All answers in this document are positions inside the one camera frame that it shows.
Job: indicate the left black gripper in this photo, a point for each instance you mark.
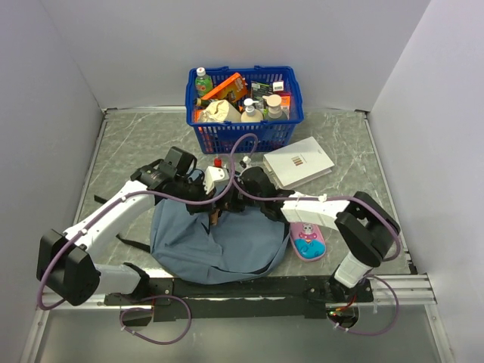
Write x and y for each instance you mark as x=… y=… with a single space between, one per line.
x=201 y=208

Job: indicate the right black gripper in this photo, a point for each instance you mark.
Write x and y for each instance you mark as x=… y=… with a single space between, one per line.
x=228 y=200

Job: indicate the blue grey backpack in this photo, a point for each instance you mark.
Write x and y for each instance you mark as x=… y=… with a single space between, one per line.
x=242 y=246

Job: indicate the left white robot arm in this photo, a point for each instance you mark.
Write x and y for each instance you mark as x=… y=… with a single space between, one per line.
x=65 y=260

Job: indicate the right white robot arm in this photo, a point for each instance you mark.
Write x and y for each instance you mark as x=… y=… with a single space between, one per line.
x=369 y=232

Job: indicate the beige crumpled paper bag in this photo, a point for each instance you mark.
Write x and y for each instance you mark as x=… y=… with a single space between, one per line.
x=219 y=112

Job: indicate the blue plastic shopping basket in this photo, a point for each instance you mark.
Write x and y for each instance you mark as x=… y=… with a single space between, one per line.
x=219 y=138

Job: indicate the white notebook with barcode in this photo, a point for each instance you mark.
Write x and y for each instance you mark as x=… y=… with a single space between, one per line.
x=298 y=163

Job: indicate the pink cat pencil case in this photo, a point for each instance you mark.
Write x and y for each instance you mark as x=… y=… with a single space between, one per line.
x=307 y=241

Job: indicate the beige pump bottle white cap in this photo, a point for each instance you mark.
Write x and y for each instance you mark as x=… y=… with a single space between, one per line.
x=251 y=114

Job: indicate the grey pump bottle beige cap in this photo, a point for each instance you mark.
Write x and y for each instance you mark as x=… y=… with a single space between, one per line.
x=274 y=108

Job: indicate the green drink bottle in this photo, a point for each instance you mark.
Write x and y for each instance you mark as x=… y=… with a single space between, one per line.
x=203 y=82

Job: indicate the orange snack box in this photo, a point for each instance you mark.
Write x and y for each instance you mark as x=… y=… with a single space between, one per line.
x=233 y=89

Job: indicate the orange box in basket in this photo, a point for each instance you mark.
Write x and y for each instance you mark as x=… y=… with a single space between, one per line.
x=285 y=104

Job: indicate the black green product box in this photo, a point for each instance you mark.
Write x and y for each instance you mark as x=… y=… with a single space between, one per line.
x=258 y=90

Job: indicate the small white barcode box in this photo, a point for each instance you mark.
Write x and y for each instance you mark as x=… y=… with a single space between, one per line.
x=278 y=86

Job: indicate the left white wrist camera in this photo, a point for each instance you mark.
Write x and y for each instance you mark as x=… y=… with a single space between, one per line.
x=214 y=175

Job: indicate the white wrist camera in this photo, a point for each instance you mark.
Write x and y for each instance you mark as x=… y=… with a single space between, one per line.
x=214 y=175
x=246 y=162

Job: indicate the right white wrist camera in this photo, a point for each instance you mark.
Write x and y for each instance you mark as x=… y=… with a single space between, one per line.
x=246 y=162

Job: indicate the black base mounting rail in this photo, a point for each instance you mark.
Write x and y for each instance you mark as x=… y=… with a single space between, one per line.
x=307 y=296

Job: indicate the aluminium frame rail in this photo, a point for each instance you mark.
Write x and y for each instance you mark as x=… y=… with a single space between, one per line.
x=410 y=288

